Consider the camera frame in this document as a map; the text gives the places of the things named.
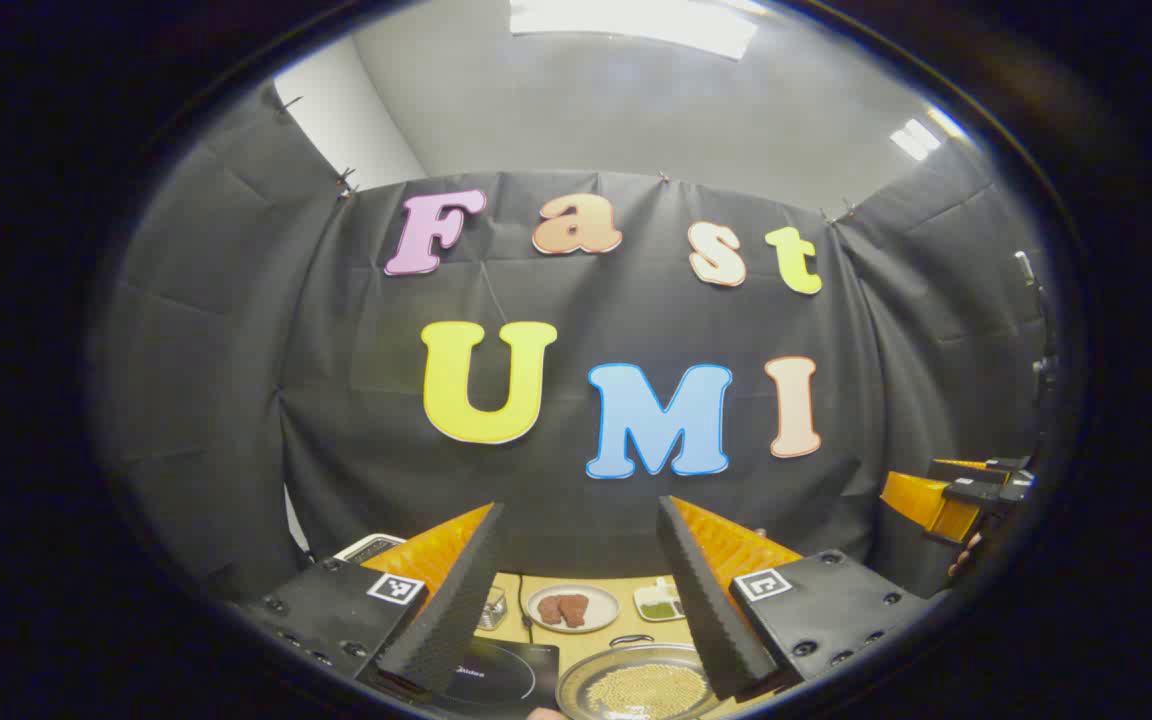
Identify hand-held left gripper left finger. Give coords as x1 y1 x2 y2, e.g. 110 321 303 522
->
236 500 507 701

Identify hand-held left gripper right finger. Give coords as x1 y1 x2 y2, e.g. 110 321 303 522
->
656 495 932 701

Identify black induction cooktop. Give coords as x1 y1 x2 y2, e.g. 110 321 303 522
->
436 640 560 716

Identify steel pot with black handles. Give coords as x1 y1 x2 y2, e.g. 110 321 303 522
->
556 633 727 720

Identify heap of soybeans in pot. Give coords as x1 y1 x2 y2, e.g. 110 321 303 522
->
586 664 709 719

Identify white divided dish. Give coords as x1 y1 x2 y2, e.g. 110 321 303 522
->
633 578 687 623

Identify white toaster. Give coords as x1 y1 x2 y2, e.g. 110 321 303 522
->
333 533 407 566

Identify white oval plate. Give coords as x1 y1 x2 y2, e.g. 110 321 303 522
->
526 584 621 634

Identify small ceiling light panel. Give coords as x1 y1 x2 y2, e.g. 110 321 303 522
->
889 118 942 161

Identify large ceiling light panel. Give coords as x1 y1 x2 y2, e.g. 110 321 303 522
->
508 0 759 59

